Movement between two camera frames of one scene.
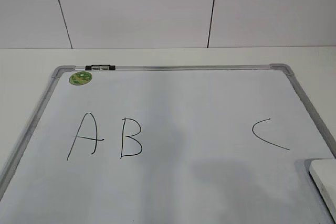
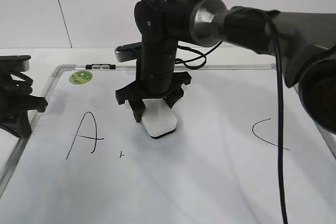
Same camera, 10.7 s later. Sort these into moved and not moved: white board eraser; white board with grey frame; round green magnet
Moved: white board eraser
Not moved: round green magnet; white board with grey frame
